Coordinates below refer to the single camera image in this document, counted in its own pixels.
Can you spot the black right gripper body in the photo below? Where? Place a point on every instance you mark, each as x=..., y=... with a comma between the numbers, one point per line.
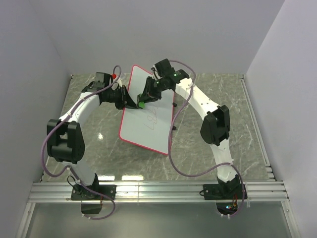
x=154, y=88

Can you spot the aluminium side rail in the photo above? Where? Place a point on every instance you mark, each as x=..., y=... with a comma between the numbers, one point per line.
x=268, y=168

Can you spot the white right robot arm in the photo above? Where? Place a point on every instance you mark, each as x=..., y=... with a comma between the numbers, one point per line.
x=216, y=119

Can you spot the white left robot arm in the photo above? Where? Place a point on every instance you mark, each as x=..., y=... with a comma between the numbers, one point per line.
x=65, y=142

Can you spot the aluminium mounting rail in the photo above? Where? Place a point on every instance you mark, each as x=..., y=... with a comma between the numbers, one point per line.
x=155, y=192

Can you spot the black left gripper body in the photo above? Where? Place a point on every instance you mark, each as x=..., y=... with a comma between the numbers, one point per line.
x=116, y=96

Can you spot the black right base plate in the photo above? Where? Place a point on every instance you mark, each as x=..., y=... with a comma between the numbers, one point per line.
x=221, y=192

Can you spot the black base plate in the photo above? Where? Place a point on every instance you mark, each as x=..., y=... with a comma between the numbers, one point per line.
x=221, y=192
x=103, y=192

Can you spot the green whiteboard eraser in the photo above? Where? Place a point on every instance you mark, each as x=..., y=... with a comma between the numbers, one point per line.
x=141, y=105

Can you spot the red framed whiteboard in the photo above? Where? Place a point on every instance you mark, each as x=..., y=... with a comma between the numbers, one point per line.
x=149, y=127

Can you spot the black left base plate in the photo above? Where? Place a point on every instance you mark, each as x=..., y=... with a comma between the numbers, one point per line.
x=103, y=192

